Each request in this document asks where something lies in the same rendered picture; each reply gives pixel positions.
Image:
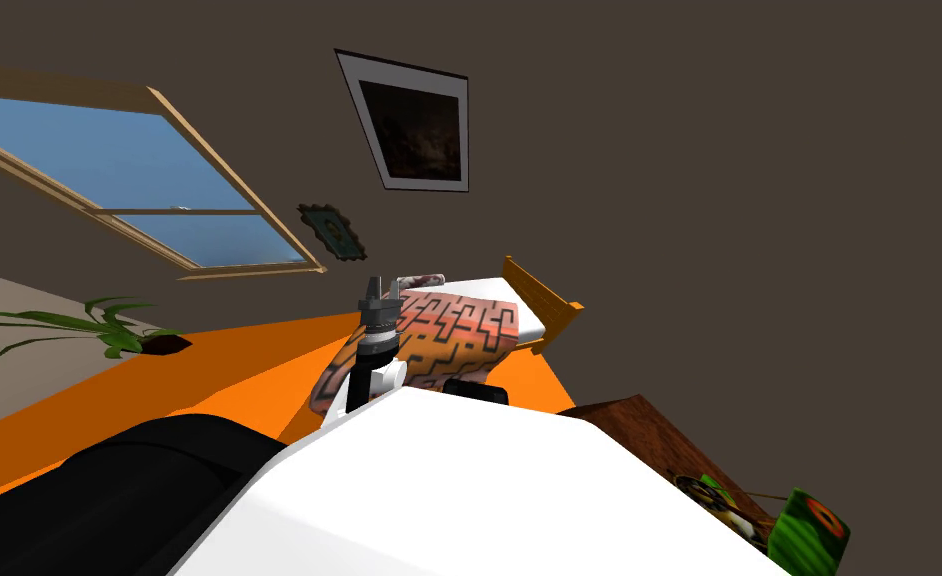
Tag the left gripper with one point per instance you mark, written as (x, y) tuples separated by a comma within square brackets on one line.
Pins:
[(379, 313)]

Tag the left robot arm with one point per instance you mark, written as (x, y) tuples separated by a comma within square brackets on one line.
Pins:
[(119, 504)]

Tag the wooden bed with patterned blanket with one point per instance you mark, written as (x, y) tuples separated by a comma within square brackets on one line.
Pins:
[(455, 336)]

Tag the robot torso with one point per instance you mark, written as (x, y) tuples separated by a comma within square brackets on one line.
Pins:
[(455, 496)]

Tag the green potted plant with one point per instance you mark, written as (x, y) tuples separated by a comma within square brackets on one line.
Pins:
[(119, 336)]

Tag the brown wooden side table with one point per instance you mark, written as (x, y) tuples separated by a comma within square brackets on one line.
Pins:
[(647, 440)]

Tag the wood framed window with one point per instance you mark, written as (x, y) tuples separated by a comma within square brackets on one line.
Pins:
[(111, 164)]

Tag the small dark ornate wall frame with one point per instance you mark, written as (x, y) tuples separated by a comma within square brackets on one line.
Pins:
[(332, 233)]

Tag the dark picture in white frame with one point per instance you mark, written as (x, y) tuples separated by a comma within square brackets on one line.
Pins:
[(419, 132)]

